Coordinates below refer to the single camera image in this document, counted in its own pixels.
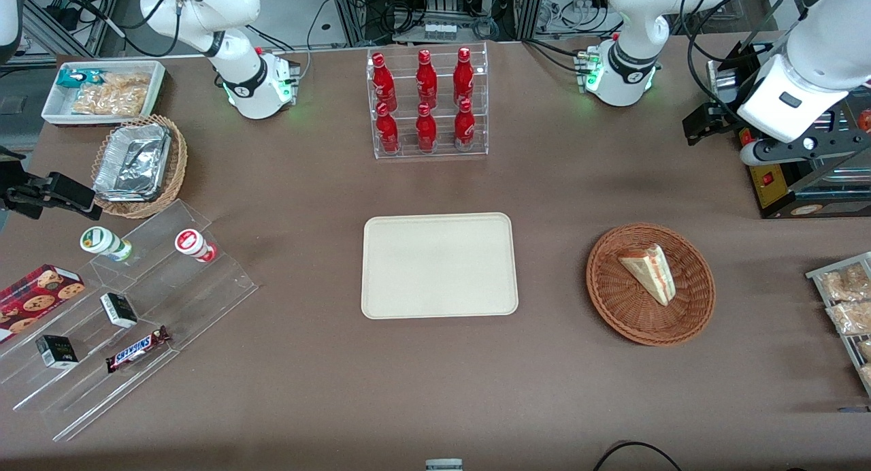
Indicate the Snickers chocolate bar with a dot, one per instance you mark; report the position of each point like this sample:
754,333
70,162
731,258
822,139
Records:
138,348

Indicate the grey terminal block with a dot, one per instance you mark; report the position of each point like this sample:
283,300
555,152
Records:
440,31

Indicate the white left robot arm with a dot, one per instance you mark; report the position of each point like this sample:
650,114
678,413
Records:
629,22

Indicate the clear bag of pastry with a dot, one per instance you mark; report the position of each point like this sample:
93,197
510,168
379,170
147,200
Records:
850,318
865,350
847,282

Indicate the red cola bottle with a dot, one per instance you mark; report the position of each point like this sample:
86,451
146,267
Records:
426,79
387,132
383,84
426,131
463,77
465,127

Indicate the red chocolate chip cookie box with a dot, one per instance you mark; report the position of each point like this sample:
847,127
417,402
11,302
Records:
37,294

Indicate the small grey device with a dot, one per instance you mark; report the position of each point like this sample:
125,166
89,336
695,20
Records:
444,465

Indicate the teal snack packet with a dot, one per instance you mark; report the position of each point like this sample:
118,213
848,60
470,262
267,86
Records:
78,78

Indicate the clear bag of crackers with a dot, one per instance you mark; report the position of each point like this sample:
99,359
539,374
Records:
112,95

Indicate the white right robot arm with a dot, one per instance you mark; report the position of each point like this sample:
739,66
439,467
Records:
248,83

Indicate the round brown wicker basket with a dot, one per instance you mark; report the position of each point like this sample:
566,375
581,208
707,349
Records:
616,301

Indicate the cream plastic serving tray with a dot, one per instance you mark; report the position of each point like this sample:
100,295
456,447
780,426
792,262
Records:
439,267

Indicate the clear acrylic bottle rack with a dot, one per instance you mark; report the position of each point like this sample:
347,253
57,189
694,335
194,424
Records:
476,148

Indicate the black machine with yellow label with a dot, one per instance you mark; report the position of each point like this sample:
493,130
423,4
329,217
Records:
782,188

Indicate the clear acrylic stepped stand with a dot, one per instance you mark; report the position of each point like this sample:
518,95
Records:
204,294

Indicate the red lid yogurt cup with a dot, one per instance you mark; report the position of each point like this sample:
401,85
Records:
192,243

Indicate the small black box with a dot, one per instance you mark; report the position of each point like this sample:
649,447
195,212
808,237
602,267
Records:
119,310
56,352

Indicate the triangle sandwich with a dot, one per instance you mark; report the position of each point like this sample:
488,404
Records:
650,272

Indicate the white rectangular snack bin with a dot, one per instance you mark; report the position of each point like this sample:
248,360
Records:
54,110

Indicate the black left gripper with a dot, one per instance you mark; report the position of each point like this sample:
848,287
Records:
722,115

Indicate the green lid yogurt cup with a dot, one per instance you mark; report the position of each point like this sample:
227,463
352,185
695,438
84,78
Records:
102,241

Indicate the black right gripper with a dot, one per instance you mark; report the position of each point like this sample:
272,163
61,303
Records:
20,188

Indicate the oval wicker basket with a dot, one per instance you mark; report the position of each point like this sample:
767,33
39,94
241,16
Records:
175,165

